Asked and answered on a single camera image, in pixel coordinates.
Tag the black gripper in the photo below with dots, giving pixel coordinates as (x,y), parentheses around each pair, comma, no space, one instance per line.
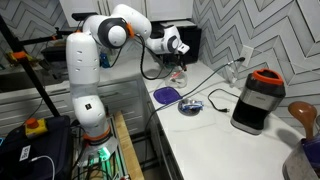
(172,59)

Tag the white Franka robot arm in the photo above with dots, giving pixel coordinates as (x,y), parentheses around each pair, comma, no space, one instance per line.
(83,66)

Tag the clear plastic lunch box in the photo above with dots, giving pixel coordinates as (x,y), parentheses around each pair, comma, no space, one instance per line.
(176,81)

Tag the purple square plastic lid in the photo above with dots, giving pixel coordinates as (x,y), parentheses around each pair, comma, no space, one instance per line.
(167,95)

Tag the black countertop appliance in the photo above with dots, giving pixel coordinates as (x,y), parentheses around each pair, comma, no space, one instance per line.
(191,43)

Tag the white red blue tube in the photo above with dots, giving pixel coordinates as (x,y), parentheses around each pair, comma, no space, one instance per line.
(193,105)

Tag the round steel bowl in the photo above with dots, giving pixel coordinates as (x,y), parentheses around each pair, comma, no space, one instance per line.
(186,111)

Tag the white upper cabinet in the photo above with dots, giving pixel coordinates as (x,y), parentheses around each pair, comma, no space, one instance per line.
(160,10)

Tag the white drawer cabinet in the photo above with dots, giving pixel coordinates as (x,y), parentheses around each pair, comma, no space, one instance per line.
(123,96)

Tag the small blue object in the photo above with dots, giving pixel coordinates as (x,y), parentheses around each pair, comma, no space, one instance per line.
(105,60)

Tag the black silver blender base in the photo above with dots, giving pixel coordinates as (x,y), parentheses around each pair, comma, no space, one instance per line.
(256,103)

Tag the light wooden board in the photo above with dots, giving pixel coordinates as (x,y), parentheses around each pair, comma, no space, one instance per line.
(128,146)

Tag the brown wooden spoon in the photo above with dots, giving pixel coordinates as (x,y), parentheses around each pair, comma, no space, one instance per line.
(303,116)

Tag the black tripod stand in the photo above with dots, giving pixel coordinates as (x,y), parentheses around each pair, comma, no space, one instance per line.
(31,73)

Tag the yellow red emergency stop button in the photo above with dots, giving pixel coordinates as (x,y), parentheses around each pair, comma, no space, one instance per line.
(35,127)

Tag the grey stone utensil holder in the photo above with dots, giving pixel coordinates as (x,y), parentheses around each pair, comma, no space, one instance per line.
(298,166)

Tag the blue purple utensil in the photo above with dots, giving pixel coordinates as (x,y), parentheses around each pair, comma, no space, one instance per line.
(312,150)

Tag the black equipment case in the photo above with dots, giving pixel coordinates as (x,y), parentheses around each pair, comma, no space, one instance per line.
(40,150)

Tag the orange clamp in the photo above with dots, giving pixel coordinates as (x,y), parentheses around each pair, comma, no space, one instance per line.
(18,55)

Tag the white wall outlet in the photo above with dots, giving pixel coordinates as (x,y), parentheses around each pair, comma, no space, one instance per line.
(247,55)

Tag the robot base mount frame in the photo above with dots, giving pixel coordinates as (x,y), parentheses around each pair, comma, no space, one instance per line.
(100,160)

